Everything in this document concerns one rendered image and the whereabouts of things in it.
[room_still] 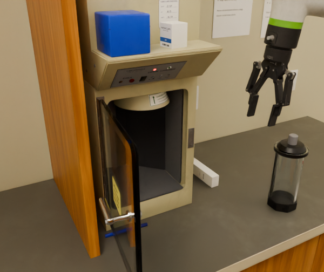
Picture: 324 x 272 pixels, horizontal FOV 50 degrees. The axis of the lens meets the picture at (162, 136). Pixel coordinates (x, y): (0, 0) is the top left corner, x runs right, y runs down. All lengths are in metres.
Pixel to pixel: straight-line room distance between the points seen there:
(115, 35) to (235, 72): 1.01
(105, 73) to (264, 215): 0.73
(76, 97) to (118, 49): 0.15
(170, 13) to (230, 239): 0.69
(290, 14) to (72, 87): 0.60
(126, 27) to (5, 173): 0.85
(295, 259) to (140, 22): 0.94
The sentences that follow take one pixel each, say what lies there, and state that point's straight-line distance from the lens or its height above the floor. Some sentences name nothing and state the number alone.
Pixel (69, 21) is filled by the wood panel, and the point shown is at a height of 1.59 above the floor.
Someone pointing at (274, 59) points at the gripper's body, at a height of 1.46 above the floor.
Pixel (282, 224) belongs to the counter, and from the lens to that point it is 1.23.
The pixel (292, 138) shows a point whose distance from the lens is 1.19.
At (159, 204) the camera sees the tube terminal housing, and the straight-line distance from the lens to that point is 1.19.
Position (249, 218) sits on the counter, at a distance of 1.23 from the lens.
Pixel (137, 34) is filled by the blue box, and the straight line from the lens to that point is 0.83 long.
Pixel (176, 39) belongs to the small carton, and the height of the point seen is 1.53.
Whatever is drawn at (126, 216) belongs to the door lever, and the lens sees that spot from 0.78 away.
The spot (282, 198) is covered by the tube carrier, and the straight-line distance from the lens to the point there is 1.26.
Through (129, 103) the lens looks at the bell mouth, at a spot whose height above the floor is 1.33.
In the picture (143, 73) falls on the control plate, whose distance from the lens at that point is 0.89.
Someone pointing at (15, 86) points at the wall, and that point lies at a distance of 1.34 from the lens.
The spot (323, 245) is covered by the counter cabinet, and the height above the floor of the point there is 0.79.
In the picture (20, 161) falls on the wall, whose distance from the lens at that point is 1.44.
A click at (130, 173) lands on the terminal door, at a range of 0.69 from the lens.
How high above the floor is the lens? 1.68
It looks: 25 degrees down
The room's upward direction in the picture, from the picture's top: straight up
